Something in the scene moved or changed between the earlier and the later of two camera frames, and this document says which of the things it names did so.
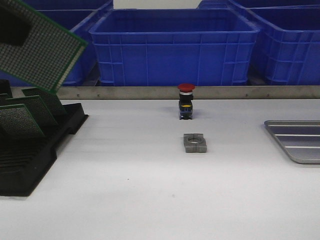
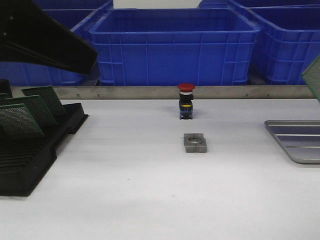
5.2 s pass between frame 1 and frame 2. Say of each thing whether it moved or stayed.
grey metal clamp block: stayed
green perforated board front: moved
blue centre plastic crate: stayed
